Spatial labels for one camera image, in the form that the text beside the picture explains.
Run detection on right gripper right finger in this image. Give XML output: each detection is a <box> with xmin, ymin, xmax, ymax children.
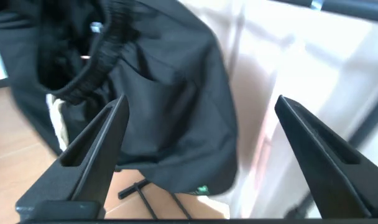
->
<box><xmin>274</xmin><ymin>95</ymin><xmax>378</xmax><ymax>218</ymax></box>

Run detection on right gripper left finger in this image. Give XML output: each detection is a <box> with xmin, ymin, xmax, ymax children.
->
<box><xmin>15</xmin><ymin>95</ymin><xmax>130</xmax><ymax>220</ymax></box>

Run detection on black clothes rack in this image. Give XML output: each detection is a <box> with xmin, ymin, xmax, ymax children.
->
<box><xmin>117</xmin><ymin>0</ymin><xmax>378</xmax><ymax>220</ymax></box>

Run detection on black shorts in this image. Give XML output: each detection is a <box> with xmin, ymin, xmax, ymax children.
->
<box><xmin>0</xmin><ymin>0</ymin><xmax>240</xmax><ymax>197</ymax></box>

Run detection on beige curtain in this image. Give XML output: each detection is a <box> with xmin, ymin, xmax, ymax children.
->
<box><xmin>176</xmin><ymin>0</ymin><xmax>378</xmax><ymax>219</ymax></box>

